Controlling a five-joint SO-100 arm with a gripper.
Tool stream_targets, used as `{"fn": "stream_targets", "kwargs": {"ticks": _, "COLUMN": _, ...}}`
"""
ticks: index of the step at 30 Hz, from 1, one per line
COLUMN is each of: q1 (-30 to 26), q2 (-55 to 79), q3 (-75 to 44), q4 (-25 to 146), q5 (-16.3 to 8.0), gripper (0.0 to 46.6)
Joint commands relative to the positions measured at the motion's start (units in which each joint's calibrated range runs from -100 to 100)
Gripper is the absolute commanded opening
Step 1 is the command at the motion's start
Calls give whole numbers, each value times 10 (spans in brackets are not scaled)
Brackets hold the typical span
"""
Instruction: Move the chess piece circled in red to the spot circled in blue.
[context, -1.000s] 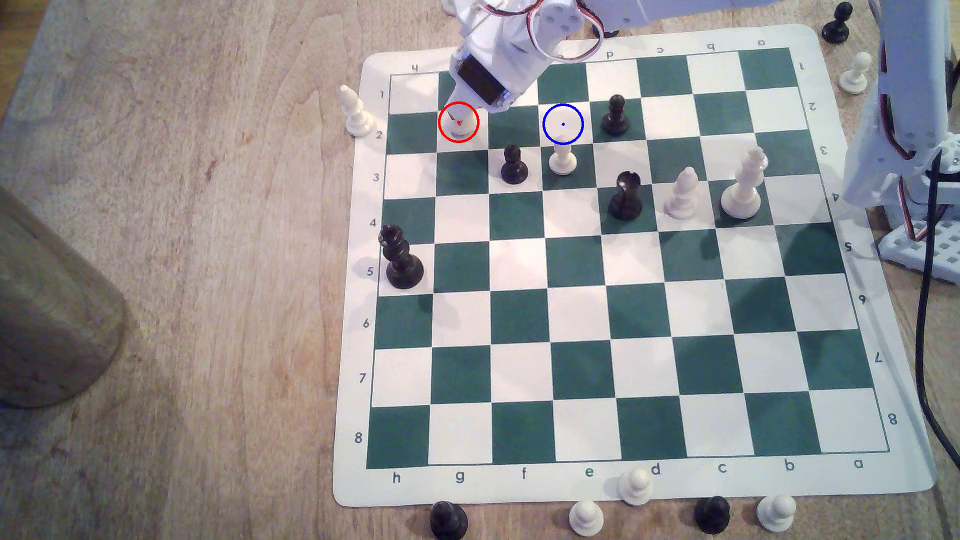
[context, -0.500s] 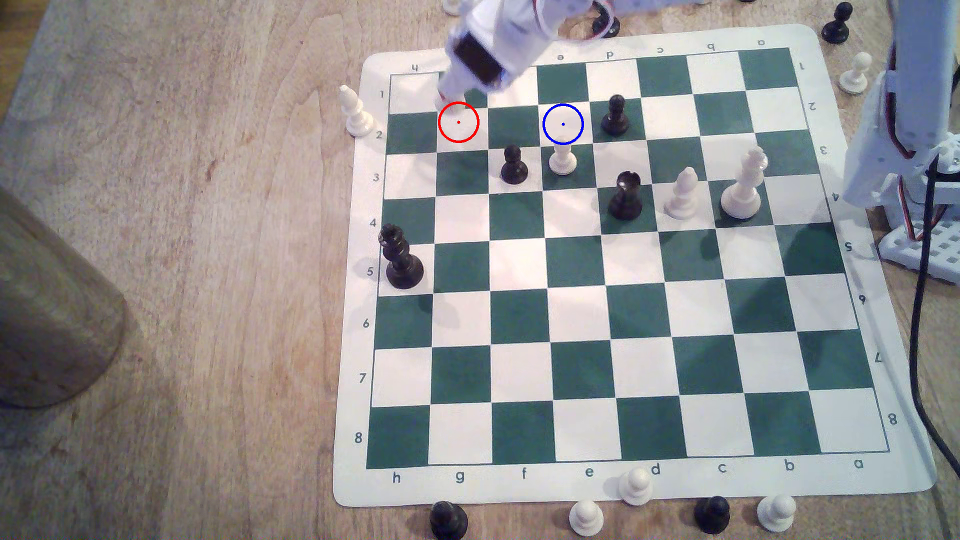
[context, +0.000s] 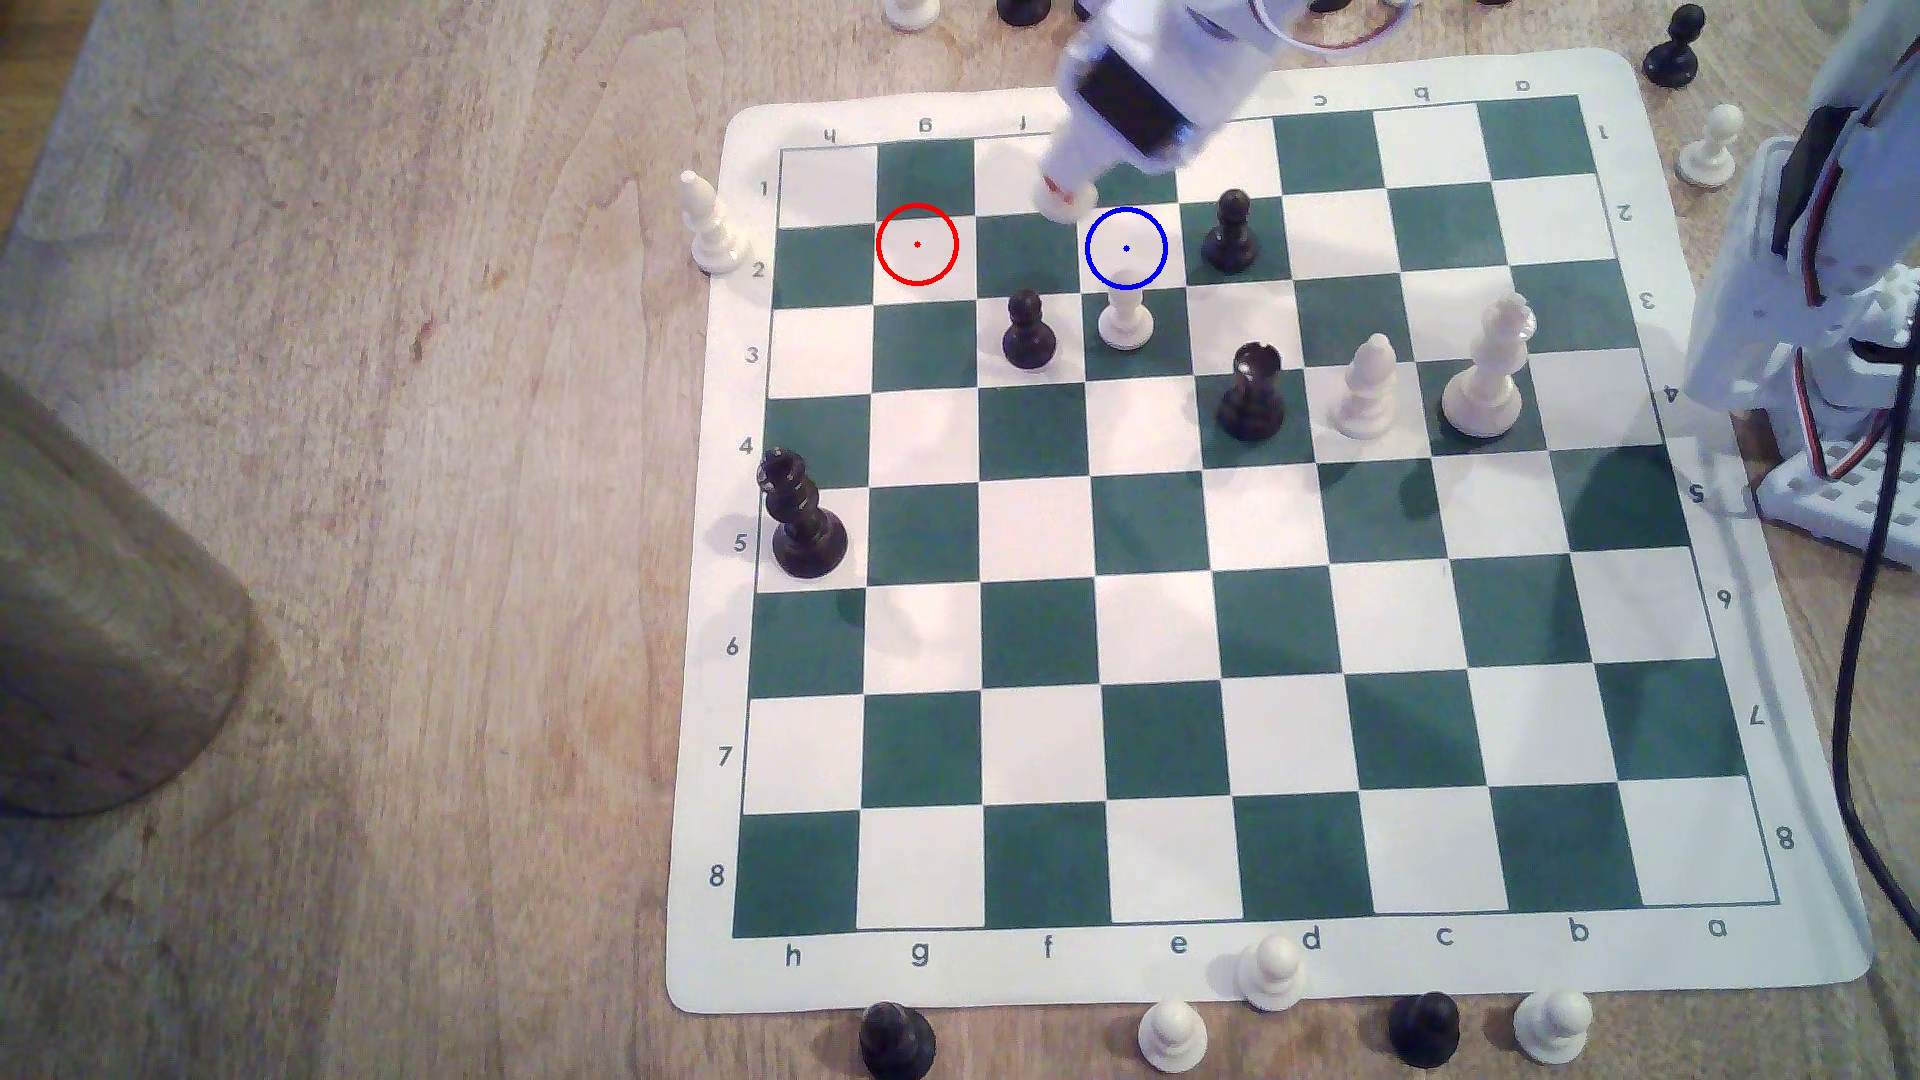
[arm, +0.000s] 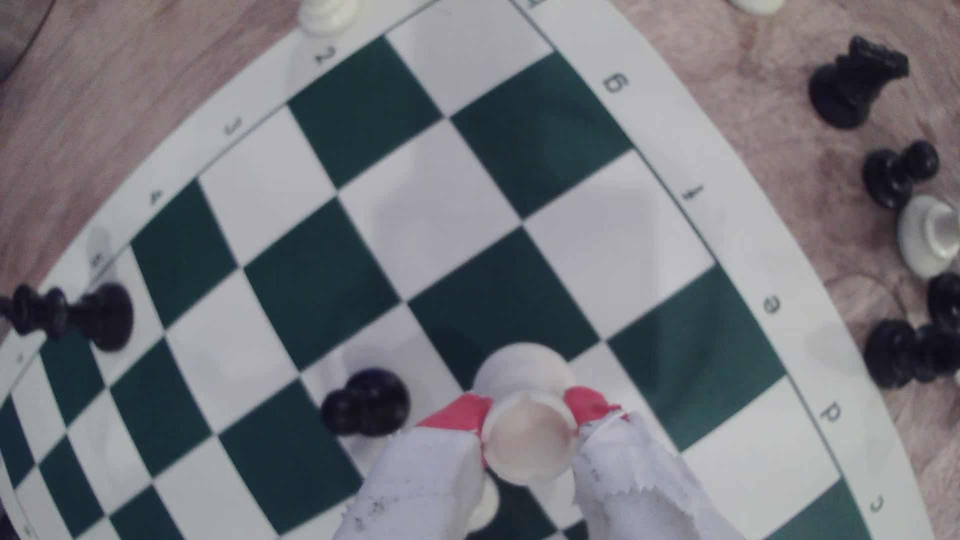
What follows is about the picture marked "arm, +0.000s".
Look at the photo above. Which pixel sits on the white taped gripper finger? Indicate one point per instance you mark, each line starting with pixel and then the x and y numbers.
pixel 637 480
pixel 427 480

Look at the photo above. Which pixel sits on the white rook chess piece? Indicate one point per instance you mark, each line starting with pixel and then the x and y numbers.
pixel 529 442

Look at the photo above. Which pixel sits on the black pawn chess piece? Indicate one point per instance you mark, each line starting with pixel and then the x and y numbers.
pixel 892 174
pixel 367 403

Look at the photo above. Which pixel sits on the green and white chess mat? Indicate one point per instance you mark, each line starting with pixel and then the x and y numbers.
pixel 465 225

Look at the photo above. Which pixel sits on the black king chess piece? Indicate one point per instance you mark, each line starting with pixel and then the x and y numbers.
pixel 90 315

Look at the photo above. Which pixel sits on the white bishop chess piece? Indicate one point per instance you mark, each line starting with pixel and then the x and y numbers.
pixel 328 13

